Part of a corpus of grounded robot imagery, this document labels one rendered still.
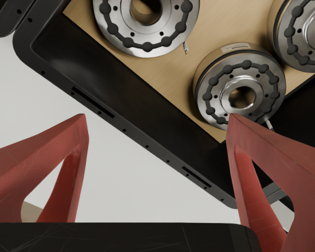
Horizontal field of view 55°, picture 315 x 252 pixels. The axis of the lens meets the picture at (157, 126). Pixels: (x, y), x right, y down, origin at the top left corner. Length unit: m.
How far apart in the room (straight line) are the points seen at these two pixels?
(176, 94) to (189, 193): 0.36
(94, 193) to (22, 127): 0.21
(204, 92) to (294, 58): 0.10
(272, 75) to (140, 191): 0.42
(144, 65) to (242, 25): 0.12
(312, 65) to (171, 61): 0.15
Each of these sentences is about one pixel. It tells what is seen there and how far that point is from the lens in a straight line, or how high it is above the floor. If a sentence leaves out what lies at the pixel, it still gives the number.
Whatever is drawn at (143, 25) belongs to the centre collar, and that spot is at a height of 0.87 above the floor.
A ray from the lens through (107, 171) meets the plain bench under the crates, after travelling 0.65.
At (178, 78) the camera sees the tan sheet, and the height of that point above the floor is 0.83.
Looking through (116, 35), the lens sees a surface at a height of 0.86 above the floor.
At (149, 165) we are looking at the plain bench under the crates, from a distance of 0.63.
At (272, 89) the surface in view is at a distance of 0.37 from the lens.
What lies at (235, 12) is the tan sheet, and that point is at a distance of 0.35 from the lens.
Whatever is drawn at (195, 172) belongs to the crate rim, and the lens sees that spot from 0.33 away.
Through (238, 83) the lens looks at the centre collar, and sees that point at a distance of 0.34.
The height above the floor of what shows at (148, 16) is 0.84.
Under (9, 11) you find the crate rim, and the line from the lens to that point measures 0.26.
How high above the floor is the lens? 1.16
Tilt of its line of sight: 54 degrees down
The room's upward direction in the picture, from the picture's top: 178 degrees clockwise
